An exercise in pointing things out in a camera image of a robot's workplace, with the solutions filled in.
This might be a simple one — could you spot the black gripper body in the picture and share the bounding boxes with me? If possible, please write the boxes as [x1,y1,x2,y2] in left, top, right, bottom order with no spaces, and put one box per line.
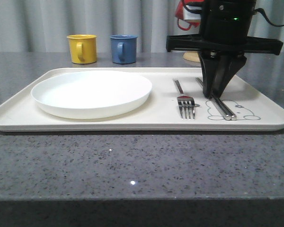
[166,9,283,55]

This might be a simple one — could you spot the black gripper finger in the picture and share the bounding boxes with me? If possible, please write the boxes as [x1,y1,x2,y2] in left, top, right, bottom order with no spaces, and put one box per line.
[212,55,247,97]
[199,52,222,98]

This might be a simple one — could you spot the silver fork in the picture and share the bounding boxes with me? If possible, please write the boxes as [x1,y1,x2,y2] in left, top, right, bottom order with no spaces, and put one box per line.
[173,79,195,120]

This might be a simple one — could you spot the white round plate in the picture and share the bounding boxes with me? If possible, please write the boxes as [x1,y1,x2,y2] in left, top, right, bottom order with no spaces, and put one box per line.
[31,70,152,119]

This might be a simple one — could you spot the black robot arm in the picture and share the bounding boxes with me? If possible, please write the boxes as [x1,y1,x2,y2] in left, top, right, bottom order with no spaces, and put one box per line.
[166,0,283,98]

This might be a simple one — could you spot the wooden mug tree stand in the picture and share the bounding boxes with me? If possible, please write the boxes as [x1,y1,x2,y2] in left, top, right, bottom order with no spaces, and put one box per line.
[183,51,200,63]

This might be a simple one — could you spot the red mug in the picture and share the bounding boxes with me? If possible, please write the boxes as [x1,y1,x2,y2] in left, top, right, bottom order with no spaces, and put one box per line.
[175,0,200,31]

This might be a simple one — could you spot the beige rabbit serving tray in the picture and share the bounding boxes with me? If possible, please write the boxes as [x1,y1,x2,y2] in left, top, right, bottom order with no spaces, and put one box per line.
[0,68,284,132]

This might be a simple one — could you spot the blue mug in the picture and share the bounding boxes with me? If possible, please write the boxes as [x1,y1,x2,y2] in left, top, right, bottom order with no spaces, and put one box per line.
[110,35,138,64]

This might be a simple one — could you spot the yellow mug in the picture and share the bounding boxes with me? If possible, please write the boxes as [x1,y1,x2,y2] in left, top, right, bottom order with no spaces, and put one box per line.
[67,34,97,64]

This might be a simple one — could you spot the black cable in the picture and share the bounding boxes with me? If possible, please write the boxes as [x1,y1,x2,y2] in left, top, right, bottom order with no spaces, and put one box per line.
[253,8,284,27]

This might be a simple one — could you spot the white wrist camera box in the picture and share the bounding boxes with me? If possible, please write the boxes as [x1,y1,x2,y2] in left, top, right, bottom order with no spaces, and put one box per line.
[183,6,201,23]

